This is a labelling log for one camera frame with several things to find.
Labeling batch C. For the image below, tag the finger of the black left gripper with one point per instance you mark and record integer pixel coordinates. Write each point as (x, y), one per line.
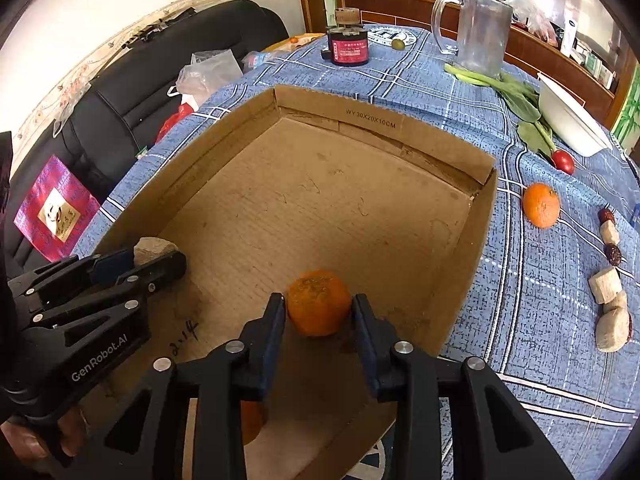
(130, 279)
(74, 274)

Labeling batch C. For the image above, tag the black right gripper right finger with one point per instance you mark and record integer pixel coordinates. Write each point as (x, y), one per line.
(398, 371)

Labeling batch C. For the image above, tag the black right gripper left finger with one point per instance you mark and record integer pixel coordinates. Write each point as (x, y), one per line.
(240, 370)

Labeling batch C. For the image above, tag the large orange tangerine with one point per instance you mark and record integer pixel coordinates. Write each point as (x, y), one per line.
(318, 303)

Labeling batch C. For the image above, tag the large beige yam chunk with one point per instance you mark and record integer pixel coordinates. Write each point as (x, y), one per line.
(613, 330)

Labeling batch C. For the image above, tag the medium beige yam chunk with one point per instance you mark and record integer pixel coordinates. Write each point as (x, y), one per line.
(605, 285)

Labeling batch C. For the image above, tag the person's left hand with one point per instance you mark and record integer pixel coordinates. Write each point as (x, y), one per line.
(24, 445)

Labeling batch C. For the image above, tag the magenta gift bag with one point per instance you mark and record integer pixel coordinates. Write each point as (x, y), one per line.
(55, 211)

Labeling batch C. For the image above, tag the black leather sofa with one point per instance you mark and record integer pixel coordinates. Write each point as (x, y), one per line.
(126, 105)

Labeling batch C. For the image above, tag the brown cardboard tray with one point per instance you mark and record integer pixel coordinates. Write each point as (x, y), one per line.
(293, 181)

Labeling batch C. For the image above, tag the red plastic bag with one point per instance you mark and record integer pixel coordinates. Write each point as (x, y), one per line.
(184, 109)

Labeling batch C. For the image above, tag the blue plaid tablecloth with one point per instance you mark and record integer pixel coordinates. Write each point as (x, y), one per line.
(530, 311)

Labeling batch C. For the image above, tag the clear plastic bag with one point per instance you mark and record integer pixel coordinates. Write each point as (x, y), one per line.
(207, 72)

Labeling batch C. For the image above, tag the dark jujube middle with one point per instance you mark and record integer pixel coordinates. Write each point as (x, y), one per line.
(613, 254)

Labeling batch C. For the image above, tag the dark jujube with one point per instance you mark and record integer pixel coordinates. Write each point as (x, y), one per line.
(613, 254)
(606, 215)

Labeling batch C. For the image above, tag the dark jujube upper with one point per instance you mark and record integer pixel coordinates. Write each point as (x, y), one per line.
(606, 215)

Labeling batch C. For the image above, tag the small red cherry tomato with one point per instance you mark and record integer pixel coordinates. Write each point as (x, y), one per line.
(563, 161)

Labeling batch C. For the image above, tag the green leafy vegetable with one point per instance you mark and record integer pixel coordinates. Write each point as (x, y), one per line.
(520, 100)

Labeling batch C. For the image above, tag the red label ink jar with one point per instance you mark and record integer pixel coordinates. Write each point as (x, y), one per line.
(348, 43)

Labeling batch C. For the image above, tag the white bowl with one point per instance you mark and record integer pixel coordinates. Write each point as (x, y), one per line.
(569, 120)

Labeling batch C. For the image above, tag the small green olive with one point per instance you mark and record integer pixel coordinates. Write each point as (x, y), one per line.
(398, 44)

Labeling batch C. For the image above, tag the clear plastic pitcher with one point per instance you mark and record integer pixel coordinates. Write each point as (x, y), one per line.
(483, 32)

